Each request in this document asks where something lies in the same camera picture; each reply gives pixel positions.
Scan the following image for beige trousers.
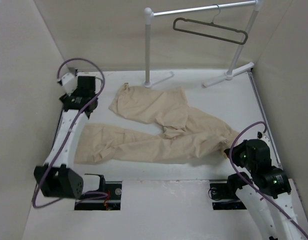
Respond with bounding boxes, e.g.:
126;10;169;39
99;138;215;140
74;83;238;165

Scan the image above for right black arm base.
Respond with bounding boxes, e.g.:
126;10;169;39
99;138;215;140
208;182;247;211

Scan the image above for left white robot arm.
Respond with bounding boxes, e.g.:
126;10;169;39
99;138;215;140
33;73;106;200

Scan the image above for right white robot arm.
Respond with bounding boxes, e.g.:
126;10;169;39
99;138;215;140
224;139;308;240

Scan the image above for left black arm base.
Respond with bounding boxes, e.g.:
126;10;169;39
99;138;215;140
74;181;123;211

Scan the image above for grey clothes hanger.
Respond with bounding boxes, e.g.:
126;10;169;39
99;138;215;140
172;3;250;46

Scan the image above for white clothes rack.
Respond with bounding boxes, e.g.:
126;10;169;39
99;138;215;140
144;0;264;88

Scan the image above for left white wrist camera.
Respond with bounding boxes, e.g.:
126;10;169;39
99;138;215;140
57;72;78;95

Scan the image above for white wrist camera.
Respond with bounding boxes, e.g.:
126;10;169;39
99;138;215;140
57;72;78;95
257;131;271;146

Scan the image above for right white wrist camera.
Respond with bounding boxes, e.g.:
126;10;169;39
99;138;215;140
257;131;271;146

